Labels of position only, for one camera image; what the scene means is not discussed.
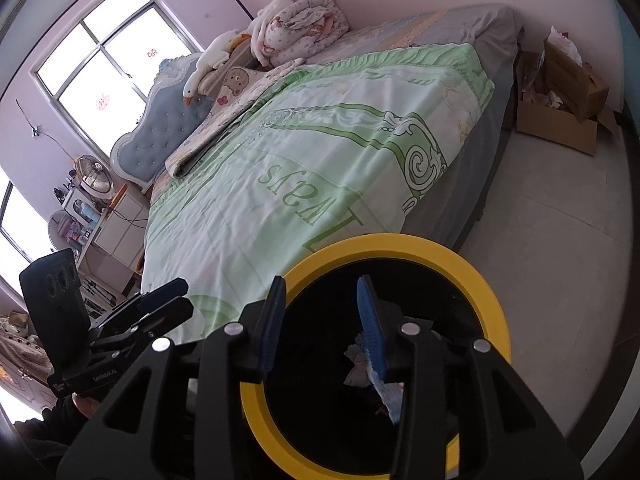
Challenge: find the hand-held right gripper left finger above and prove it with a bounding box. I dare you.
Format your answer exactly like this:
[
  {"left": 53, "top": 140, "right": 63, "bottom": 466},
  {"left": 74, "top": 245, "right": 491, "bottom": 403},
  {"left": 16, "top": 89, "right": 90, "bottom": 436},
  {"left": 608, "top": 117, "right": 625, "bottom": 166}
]
[{"left": 57, "top": 275, "right": 287, "bottom": 480}]

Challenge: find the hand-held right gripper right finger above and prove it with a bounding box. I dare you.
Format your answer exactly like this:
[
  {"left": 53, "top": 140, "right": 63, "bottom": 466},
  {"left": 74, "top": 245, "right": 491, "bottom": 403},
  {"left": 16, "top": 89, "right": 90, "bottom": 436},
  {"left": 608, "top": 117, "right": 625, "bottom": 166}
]
[{"left": 356, "top": 275, "right": 583, "bottom": 480}]

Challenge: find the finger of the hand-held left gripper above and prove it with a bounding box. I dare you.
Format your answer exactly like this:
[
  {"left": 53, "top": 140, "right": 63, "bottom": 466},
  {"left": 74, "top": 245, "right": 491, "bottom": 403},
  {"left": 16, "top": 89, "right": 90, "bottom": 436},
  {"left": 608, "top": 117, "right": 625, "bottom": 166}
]
[
  {"left": 136, "top": 277, "right": 190, "bottom": 315},
  {"left": 149, "top": 297, "right": 195, "bottom": 342}
]

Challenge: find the black trash bin yellow rim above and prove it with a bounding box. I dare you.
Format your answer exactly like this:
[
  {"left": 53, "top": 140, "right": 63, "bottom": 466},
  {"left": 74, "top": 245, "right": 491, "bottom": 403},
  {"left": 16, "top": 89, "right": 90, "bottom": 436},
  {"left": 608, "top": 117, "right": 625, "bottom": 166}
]
[{"left": 240, "top": 232, "right": 512, "bottom": 480}]

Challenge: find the person's left forearm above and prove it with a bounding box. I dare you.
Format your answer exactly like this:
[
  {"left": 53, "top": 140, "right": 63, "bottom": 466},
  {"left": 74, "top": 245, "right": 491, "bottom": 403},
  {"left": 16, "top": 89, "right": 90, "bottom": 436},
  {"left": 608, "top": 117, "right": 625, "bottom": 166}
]
[{"left": 14, "top": 400, "right": 87, "bottom": 480}]

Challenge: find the person's left hand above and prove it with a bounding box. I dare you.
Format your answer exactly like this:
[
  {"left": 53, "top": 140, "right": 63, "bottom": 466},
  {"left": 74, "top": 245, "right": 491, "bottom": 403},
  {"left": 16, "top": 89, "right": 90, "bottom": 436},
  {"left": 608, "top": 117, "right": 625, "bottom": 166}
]
[{"left": 71, "top": 391, "right": 108, "bottom": 418}]

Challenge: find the white desk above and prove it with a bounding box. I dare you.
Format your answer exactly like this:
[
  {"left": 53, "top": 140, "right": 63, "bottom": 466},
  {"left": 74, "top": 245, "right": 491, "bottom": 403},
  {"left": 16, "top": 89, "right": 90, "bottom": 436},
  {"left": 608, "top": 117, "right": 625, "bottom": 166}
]
[{"left": 75, "top": 255, "right": 126, "bottom": 311}]

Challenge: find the brown patterned cloth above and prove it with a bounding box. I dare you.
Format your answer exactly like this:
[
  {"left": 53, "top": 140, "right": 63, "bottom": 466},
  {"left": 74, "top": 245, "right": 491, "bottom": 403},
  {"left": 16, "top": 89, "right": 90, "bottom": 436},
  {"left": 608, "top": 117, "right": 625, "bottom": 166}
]
[{"left": 0, "top": 310, "right": 56, "bottom": 406}]

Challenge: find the white drawer cabinet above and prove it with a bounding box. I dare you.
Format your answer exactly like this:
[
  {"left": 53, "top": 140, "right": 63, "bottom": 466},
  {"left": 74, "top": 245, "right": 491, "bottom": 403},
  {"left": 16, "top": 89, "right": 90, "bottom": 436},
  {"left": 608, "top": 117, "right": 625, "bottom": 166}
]
[{"left": 75, "top": 182, "right": 151, "bottom": 281}]

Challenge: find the round table mirror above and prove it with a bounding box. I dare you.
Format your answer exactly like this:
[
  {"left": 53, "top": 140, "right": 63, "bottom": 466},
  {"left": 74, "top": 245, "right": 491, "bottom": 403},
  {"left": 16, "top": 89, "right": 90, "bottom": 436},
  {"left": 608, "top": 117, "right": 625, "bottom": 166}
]
[{"left": 48, "top": 210, "right": 76, "bottom": 246}]

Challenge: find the white framed window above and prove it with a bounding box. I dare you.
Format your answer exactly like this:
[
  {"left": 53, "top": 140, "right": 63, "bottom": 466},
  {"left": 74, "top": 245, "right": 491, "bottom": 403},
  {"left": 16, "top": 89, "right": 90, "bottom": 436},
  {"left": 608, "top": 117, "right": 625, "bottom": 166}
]
[
  {"left": 0, "top": 170, "right": 38, "bottom": 281},
  {"left": 30, "top": 0, "right": 203, "bottom": 148}
]

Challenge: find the white box appliance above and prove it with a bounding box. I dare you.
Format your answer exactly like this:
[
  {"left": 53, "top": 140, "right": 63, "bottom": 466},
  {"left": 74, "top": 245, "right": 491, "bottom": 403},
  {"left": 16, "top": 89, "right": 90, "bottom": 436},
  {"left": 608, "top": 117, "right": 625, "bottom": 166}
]
[{"left": 62, "top": 187, "right": 108, "bottom": 226}]

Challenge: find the white desk fan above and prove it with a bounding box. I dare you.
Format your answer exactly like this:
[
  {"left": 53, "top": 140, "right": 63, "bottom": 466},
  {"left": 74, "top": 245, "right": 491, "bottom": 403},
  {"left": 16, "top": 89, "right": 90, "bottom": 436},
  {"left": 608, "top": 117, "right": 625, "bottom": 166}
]
[{"left": 75, "top": 155, "right": 115, "bottom": 198}]

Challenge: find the bed with blue tufted headboard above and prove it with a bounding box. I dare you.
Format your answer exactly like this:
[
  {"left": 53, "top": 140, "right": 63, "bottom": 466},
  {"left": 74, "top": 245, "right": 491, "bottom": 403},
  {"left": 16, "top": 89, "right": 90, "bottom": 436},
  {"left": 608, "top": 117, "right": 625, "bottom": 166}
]
[{"left": 110, "top": 4, "right": 523, "bottom": 251}]

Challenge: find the green floral quilt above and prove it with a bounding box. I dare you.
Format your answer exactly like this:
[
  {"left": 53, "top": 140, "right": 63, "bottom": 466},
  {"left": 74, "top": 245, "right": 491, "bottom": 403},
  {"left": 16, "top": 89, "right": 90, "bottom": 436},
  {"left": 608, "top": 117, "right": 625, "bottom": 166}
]
[{"left": 140, "top": 42, "right": 496, "bottom": 346}]

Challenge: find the bear print blanket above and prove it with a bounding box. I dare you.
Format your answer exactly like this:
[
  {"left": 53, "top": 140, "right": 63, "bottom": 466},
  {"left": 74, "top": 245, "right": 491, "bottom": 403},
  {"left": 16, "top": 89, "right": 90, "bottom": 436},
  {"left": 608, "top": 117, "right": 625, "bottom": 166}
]
[{"left": 165, "top": 57, "right": 306, "bottom": 179}]

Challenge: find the white goose plush toy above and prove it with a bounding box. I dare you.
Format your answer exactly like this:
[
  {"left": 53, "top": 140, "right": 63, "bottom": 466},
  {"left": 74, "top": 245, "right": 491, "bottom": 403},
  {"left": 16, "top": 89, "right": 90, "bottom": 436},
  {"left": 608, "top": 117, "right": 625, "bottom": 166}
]
[{"left": 182, "top": 29, "right": 251, "bottom": 107}]

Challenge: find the brown striped pillow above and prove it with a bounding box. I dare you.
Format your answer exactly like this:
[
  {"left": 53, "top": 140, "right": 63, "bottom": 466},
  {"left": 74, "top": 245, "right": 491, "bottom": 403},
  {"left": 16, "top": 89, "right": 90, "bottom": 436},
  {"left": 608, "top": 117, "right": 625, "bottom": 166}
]
[{"left": 200, "top": 35, "right": 261, "bottom": 96}]

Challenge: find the low open cardboard box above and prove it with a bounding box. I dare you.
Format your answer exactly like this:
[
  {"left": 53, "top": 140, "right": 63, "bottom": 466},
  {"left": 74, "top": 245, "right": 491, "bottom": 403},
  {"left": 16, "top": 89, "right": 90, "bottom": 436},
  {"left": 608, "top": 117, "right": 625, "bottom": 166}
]
[{"left": 515, "top": 50, "right": 621, "bottom": 157}]

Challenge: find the folded pink floral quilt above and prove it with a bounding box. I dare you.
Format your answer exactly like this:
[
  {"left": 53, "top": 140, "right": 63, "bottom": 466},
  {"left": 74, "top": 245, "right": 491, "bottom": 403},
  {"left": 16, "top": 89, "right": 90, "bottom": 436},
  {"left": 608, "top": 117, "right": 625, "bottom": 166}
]
[{"left": 250, "top": 0, "right": 351, "bottom": 68}]

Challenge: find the striped grey bed sheet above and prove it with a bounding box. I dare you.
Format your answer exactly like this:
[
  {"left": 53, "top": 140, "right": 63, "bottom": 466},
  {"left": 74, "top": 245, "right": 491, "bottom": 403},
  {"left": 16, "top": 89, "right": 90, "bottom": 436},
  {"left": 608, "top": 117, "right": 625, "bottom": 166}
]
[{"left": 310, "top": 4, "right": 523, "bottom": 251}]

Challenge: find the tall cardboard box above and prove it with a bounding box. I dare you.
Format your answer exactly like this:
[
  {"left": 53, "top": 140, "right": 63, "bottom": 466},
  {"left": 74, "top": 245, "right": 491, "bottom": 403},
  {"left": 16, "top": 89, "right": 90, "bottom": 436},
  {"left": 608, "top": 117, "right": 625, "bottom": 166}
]
[{"left": 542, "top": 39, "right": 611, "bottom": 122}]

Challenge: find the white plastic bag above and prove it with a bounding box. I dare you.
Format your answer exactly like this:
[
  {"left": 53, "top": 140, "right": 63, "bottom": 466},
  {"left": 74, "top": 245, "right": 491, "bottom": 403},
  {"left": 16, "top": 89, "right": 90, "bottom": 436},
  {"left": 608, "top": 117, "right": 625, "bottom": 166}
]
[{"left": 547, "top": 25, "right": 583, "bottom": 66}]

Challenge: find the black fan cable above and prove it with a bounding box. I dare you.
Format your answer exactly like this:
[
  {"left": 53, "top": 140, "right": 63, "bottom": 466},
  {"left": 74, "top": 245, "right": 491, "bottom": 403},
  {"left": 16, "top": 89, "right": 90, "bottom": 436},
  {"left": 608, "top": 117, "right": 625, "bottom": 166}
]
[{"left": 107, "top": 205, "right": 151, "bottom": 224}]

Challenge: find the black hanging wall cable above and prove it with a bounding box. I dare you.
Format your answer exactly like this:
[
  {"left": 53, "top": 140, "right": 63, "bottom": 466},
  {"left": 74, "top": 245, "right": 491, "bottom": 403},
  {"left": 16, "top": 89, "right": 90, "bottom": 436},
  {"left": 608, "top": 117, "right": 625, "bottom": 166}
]
[{"left": 15, "top": 99, "right": 81, "bottom": 161}]

